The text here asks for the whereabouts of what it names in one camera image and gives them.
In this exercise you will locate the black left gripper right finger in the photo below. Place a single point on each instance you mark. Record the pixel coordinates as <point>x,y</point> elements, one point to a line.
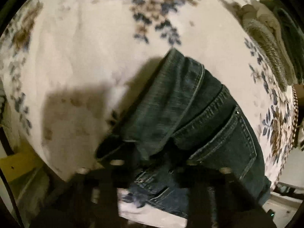
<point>218,199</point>

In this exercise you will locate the dark green folded clothes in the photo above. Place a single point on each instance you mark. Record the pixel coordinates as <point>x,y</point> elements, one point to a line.
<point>291,33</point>

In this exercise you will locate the dark blue denim jeans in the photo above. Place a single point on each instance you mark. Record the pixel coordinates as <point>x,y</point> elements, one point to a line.
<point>185,120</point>

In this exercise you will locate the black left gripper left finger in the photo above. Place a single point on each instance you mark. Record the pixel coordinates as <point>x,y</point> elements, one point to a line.
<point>88,199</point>

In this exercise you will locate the yellow wooden bed frame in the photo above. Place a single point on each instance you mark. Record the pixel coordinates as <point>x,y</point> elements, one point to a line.
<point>15,166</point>

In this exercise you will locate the grey folded towel stack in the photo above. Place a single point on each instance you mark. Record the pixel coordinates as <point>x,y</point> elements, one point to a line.
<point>263,27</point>

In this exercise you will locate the white floral bed blanket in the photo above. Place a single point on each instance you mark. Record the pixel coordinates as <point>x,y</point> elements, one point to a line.
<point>71,69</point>

